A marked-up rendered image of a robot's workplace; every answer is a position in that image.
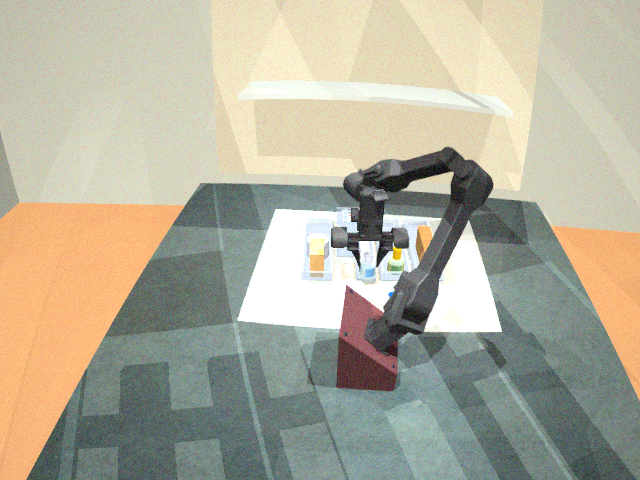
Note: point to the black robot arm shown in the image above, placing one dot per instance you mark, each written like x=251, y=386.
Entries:
x=416, y=292

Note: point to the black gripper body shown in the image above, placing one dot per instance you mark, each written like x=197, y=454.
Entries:
x=370, y=229

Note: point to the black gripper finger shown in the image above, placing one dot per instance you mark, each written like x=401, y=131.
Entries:
x=382, y=252
x=356, y=253

